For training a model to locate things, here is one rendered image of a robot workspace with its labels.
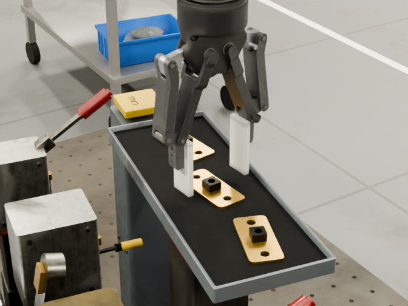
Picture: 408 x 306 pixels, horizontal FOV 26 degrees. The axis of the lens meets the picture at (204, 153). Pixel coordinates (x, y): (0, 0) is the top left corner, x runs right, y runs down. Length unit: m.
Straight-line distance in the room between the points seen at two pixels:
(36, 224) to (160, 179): 0.16
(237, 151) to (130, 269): 0.39
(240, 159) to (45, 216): 0.25
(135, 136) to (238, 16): 0.30
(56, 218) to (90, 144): 1.02
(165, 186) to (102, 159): 1.00
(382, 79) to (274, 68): 0.51
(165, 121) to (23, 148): 0.46
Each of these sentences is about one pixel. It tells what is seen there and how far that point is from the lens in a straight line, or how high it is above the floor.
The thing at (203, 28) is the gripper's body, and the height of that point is 1.38.
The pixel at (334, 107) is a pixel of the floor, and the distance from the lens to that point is 3.87.
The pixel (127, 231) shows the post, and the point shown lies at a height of 0.96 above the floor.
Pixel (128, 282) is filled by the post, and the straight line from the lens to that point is 1.39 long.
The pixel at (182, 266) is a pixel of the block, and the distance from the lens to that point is 1.08.
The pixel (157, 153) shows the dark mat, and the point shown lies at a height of 1.16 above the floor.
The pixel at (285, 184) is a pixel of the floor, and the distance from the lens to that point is 3.28.
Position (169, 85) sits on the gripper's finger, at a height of 1.32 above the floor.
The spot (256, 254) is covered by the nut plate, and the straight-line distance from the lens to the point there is 0.93.
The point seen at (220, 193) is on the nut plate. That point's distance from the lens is 1.03.
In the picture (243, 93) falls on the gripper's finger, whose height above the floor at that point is 1.28.
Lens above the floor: 1.71
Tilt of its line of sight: 29 degrees down
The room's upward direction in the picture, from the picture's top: straight up
